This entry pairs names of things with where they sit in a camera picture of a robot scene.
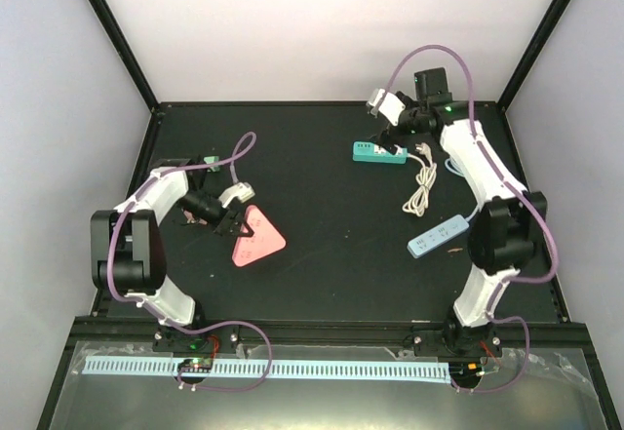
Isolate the pink triangular power strip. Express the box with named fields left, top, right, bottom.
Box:
left=232, top=205, right=287, bottom=267

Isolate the teal power strip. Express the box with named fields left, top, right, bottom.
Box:
left=352, top=141, right=408, bottom=165

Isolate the green USB charger plug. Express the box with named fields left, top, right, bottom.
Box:
left=204, top=156, right=220, bottom=173

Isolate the light blue power strip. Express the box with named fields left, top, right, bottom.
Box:
left=407, top=215, right=469, bottom=258

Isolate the pink square socket adapter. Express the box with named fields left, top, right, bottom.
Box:
left=182, top=210, right=203, bottom=225

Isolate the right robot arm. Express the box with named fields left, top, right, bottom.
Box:
left=367, top=68, right=553, bottom=356

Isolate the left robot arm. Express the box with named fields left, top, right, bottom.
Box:
left=90, top=159, right=254, bottom=351

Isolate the left circuit board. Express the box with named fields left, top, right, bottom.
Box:
left=177, top=358, right=214, bottom=373

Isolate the circuit board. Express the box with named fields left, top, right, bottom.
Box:
left=448, top=362, right=500, bottom=378
left=177, top=358, right=214, bottom=373

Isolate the right circuit board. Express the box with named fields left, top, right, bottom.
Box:
left=448, top=362, right=500, bottom=378

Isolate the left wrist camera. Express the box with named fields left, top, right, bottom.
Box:
left=218, top=181, right=255, bottom=208

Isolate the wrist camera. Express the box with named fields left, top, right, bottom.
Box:
left=218, top=181, right=255, bottom=208
left=367, top=89, right=406, bottom=127

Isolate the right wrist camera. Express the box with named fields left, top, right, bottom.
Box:
left=367, top=89, right=406, bottom=127

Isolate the light blue coiled cable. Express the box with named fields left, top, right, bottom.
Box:
left=443, top=156, right=484, bottom=224

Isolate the white power strip cable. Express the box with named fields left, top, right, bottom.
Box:
left=400, top=140, right=439, bottom=217

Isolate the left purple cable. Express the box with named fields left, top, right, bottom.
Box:
left=106, top=131, right=272, bottom=393

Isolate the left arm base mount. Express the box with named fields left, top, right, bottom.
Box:
left=152, top=326, right=240, bottom=356

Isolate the white slotted cable duct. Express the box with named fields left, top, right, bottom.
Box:
left=81, top=356, right=451, bottom=384

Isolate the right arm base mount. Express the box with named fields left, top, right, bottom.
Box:
left=409, top=322, right=502, bottom=360

